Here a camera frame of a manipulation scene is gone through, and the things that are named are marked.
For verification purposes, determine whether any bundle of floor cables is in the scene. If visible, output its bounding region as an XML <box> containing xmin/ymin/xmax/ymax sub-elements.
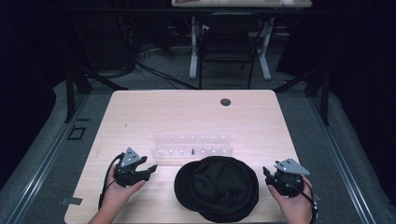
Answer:
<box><xmin>118</xmin><ymin>18</ymin><xmax>200</xmax><ymax>91</ymax></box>

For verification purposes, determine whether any black metal stand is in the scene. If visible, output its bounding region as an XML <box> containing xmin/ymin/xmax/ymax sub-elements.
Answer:
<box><xmin>273</xmin><ymin>59</ymin><xmax>331</xmax><ymax>127</ymax></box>
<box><xmin>64</xmin><ymin>18</ymin><xmax>129</xmax><ymax>123</ymax></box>

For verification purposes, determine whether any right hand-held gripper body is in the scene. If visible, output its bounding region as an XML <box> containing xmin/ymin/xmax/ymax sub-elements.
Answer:
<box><xmin>264</xmin><ymin>158</ymin><xmax>311</xmax><ymax>198</ymax></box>

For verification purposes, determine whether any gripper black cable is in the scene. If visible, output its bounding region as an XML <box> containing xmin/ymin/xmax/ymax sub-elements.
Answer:
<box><xmin>98</xmin><ymin>152</ymin><xmax>126</xmax><ymax>210</ymax></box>
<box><xmin>275</xmin><ymin>174</ymin><xmax>319</xmax><ymax>224</ymax></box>

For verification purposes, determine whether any clear acrylic peg rack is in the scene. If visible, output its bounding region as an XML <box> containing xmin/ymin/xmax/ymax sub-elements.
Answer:
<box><xmin>150</xmin><ymin>133</ymin><xmax>234</xmax><ymax>161</ymax></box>

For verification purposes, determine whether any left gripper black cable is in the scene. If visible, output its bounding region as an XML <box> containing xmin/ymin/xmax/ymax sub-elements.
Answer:
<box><xmin>98</xmin><ymin>152</ymin><xmax>126</xmax><ymax>210</ymax></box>

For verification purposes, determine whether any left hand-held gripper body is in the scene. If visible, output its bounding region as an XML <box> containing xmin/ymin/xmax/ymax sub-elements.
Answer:
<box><xmin>113</xmin><ymin>147</ymin><xmax>151</xmax><ymax>189</ymax></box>

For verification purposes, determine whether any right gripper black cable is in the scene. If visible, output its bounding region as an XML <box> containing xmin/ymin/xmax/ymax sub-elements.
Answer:
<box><xmin>275</xmin><ymin>174</ymin><xmax>319</xmax><ymax>224</ymax></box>

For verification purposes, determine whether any black hat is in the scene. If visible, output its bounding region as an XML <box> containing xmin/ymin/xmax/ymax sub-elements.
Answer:
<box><xmin>173</xmin><ymin>155</ymin><xmax>260</xmax><ymax>224</ymax></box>

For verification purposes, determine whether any black chair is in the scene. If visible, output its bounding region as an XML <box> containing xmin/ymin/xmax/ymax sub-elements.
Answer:
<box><xmin>197</xmin><ymin>12</ymin><xmax>264</xmax><ymax>91</ymax></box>

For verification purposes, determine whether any person's right hand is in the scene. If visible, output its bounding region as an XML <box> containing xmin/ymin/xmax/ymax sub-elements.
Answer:
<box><xmin>267</xmin><ymin>175</ymin><xmax>314</xmax><ymax>224</ymax></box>

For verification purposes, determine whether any person's left hand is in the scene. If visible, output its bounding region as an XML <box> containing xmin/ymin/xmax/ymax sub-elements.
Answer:
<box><xmin>98</xmin><ymin>166</ymin><xmax>147</xmax><ymax>218</ymax></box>

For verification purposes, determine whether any white-legged desk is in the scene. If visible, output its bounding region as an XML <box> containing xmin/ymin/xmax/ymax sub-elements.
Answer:
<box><xmin>171</xmin><ymin>0</ymin><xmax>313</xmax><ymax>81</ymax></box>

